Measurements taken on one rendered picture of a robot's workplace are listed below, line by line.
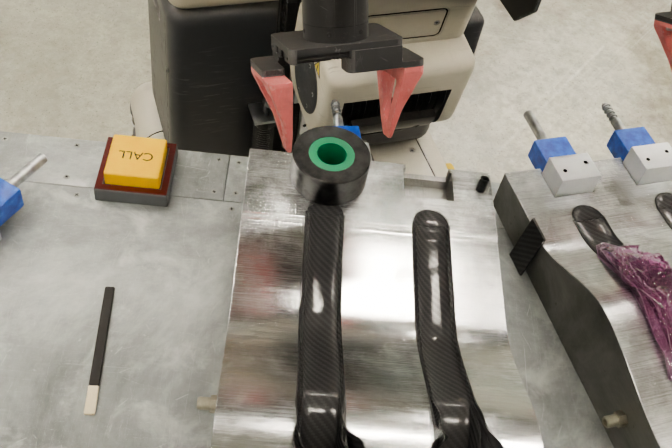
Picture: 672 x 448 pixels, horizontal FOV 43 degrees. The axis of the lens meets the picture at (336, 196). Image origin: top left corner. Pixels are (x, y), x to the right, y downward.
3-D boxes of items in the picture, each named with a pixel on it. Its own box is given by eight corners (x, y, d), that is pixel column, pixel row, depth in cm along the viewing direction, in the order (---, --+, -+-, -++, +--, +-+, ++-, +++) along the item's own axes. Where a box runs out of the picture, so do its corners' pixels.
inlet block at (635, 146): (579, 121, 108) (594, 90, 104) (613, 117, 109) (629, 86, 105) (628, 199, 100) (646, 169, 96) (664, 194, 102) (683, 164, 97)
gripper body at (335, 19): (404, 59, 73) (405, -29, 70) (291, 72, 70) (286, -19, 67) (376, 42, 79) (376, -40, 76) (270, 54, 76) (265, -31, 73)
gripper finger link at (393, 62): (424, 144, 77) (426, 42, 73) (350, 155, 75) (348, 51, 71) (395, 121, 83) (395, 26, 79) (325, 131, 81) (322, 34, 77)
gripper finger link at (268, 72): (352, 155, 75) (350, 51, 71) (273, 167, 73) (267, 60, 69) (327, 131, 81) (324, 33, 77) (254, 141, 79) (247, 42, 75)
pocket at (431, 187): (396, 186, 94) (402, 163, 91) (443, 190, 94) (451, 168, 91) (397, 218, 91) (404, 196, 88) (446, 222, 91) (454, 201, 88)
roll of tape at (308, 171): (380, 188, 88) (386, 166, 85) (316, 217, 84) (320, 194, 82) (338, 138, 92) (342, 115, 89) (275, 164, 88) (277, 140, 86)
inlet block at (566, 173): (503, 130, 105) (515, 99, 101) (538, 126, 106) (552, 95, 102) (547, 211, 97) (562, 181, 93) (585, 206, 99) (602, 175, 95)
